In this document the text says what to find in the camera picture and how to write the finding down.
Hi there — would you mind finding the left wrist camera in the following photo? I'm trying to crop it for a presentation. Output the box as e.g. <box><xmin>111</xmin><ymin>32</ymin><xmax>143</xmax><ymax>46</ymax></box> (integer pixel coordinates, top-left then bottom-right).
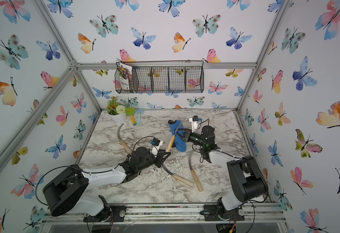
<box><xmin>150</xmin><ymin>138</ymin><xmax>163</xmax><ymax>156</ymax></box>

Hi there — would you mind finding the black wire basket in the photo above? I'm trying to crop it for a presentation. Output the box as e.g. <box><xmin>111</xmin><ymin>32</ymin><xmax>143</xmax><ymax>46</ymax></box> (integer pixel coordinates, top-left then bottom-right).
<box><xmin>113</xmin><ymin>60</ymin><xmax>205</xmax><ymax>94</ymax></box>

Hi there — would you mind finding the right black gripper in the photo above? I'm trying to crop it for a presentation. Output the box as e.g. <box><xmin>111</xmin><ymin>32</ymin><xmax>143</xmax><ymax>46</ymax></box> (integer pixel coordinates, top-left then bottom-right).
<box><xmin>175</xmin><ymin>129</ymin><xmax>207</xmax><ymax>150</ymax></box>

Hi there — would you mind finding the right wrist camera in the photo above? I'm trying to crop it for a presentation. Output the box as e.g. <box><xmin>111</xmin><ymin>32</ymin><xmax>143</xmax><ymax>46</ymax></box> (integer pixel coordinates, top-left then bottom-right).
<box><xmin>188</xmin><ymin>116</ymin><xmax>202</xmax><ymax>133</ymax></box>

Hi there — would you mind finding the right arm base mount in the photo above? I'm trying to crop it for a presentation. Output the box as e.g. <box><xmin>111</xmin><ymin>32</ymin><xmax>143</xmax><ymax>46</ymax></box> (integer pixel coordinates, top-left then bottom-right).
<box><xmin>200</xmin><ymin>202</ymin><xmax>245</xmax><ymax>222</ymax></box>

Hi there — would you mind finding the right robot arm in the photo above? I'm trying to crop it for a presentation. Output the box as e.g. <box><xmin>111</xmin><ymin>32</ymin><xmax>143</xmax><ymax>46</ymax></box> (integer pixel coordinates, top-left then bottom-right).
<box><xmin>175</xmin><ymin>126</ymin><xmax>268</xmax><ymax>213</ymax></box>

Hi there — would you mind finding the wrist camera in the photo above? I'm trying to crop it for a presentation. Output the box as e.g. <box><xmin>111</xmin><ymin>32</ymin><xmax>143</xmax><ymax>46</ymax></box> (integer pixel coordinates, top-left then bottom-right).
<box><xmin>150</xmin><ymin>138</ymin><xmax>163</xmax><ymax>156</ymax></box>
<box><xmin>188</xmin><ymin>116</ymin><xmax>202</xmax><ymax>133</ymax></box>

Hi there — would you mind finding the potted artificial plant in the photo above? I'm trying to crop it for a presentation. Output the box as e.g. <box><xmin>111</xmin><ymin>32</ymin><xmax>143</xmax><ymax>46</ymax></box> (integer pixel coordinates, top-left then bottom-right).
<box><xmin>107</xmin><ymin>97</ymin><xmax>126</xmax><ymax>125</ymax></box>

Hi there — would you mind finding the aluminium front rail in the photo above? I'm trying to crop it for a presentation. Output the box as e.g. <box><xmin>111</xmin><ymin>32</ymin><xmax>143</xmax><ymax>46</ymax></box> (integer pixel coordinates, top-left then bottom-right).
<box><xmin>40</xmin><ymin>203</ymin><xmax>287</xmax><ymax>225</ymax></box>

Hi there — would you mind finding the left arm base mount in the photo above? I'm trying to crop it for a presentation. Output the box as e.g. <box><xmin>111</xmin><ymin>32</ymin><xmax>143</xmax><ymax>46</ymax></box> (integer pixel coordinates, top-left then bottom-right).
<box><xmin>83</xmin><ymin>204</ymin><xmax>127</xmax><ymax>223</ymax></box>

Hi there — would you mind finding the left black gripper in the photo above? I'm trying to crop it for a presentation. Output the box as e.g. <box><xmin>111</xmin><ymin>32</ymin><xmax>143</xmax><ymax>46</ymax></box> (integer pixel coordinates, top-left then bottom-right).
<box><xmin>136</xmin><ymin>150</ymin><xmax>170</xmax><ymax>174</ymax></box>

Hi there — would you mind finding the blue rag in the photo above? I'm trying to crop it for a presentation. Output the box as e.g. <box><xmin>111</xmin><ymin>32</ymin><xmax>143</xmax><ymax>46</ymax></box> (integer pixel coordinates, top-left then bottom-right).
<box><xmin>168</xmin><ymin>120</ymin><xmax>186</xmax><ymax>152</ymax></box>

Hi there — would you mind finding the colourful booklet in basket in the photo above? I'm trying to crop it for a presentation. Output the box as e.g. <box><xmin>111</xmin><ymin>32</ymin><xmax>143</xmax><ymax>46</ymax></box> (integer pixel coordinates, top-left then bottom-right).
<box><xmin>117</xmin><ymin>63</ymin><xmax>133</xmax><ymax>90</ymax></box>

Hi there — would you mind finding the light blue toy tool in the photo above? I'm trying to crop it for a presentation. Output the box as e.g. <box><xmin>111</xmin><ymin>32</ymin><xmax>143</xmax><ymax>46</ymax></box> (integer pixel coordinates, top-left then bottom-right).
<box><xmin>136</xmin><ymin>108</ymin><xmax>144</xmax><ymax>124</ymax></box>

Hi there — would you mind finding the sickle wooden handle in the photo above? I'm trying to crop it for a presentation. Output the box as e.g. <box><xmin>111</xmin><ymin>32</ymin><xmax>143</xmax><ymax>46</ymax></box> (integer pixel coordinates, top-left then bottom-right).
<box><xmin>188</xmin><ymin>149</ymin><xmax>204</xmax><ymax>192</ymax></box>
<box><xmin>117</xmin><ymin>123</ymin><xmax>133</xmax><ymax>154</ymax></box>
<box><xmin>161</xmin><ymin>164</ymin><xmax>193</xmax><ymax>187</ymax></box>
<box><xmin>166</xmin><ymin>122</ymin><xmax>182</xmax><ymax>152</ymax></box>

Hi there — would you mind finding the green yellow toy brush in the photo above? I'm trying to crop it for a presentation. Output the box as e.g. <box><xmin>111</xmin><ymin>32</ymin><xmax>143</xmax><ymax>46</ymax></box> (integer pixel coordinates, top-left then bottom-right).
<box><xmin>125</xmin><ymin>107</ymin><xmax>137</xmax><ymax>126</ymax></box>

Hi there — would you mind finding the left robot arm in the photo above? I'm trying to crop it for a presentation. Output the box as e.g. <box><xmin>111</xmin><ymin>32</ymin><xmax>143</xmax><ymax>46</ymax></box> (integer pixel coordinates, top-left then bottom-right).
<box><xmin>42</xmin><ymin>147</ymin><xmax>171</xmax><ymax>222</ymax></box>

